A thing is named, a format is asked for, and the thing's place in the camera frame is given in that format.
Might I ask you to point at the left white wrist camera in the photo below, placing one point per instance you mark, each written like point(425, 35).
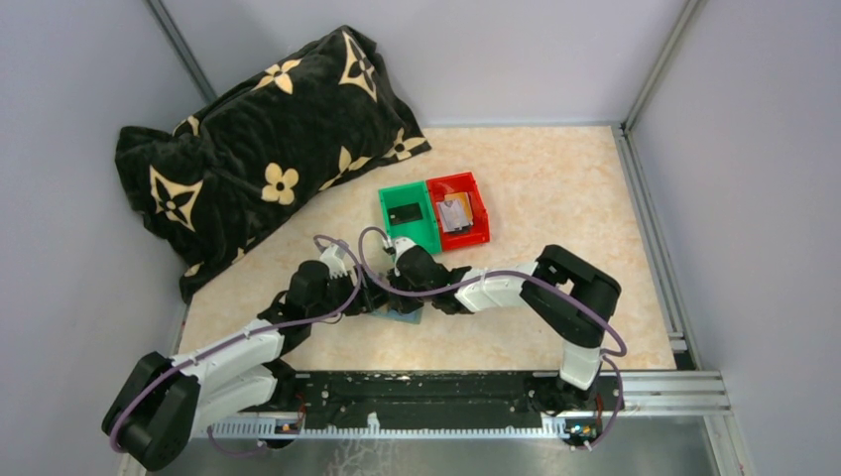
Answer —
point(333, 256)

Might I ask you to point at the red plastic bin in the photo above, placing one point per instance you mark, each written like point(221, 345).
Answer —
point(465, 182)

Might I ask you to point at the green plastic bin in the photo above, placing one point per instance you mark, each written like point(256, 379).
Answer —
point(424, 232)

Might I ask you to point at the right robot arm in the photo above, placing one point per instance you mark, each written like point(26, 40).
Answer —
point(574, 298)

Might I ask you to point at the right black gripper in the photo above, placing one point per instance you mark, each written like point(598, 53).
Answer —
point(401, 304)

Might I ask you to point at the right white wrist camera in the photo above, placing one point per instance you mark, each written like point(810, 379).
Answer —
point(395, 247)

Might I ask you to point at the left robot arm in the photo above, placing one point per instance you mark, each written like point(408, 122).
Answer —
point(166, 401)

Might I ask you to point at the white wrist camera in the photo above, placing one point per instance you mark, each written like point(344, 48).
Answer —
point(333, 256)
point(395, 247)

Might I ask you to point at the stack of cards in red bin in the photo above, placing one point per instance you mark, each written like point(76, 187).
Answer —
point(455, 213)

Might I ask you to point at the sage green card holder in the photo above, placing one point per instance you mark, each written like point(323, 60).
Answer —
point(385, 311)

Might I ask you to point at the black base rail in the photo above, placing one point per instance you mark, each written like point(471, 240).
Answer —
point(488, 400)

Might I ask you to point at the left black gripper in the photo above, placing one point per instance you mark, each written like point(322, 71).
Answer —
point(369, 297)

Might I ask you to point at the black floral pillow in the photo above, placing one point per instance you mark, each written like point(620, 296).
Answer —
point(231, 174)

